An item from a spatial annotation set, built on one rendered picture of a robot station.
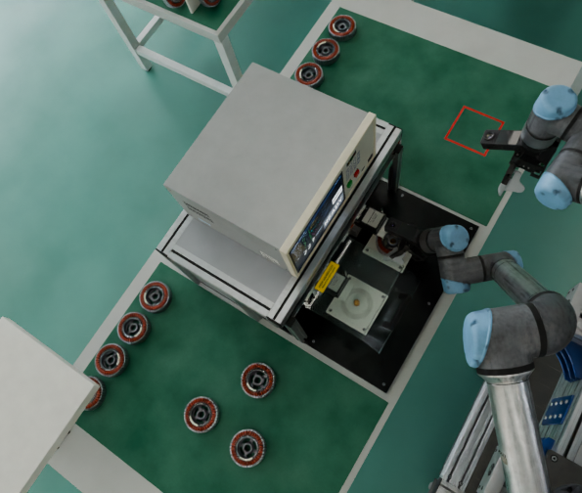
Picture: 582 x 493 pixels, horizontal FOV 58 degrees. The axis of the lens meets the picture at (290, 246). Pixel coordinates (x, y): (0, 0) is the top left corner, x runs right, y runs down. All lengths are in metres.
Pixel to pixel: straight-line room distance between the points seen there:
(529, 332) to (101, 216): 2.42
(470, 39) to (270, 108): 1.09
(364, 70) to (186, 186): 1.06
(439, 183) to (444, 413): 1.06
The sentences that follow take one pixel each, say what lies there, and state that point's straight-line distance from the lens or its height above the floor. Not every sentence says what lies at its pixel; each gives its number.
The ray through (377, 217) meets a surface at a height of 0.92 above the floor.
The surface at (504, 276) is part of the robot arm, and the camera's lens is 1.46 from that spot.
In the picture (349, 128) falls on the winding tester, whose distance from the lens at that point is 1.39.
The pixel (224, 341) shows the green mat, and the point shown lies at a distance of 1.83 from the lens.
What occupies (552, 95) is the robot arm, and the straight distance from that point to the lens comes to 1.25.
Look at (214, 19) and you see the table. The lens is 2.50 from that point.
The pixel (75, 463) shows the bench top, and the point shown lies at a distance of 2.00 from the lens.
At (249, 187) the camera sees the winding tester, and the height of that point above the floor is 1.32.
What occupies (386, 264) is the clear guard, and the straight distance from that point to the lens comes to 1.50.
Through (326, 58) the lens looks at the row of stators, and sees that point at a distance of 2.21.
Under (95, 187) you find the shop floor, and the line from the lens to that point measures 3.19.
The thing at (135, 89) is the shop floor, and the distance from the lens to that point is 3.43.
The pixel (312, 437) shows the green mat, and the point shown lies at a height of 0.75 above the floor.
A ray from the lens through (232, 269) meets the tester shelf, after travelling 1.49.
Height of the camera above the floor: 2.49
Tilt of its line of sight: 69 degrees down
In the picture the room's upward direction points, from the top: 24 degrees counter-clockwise
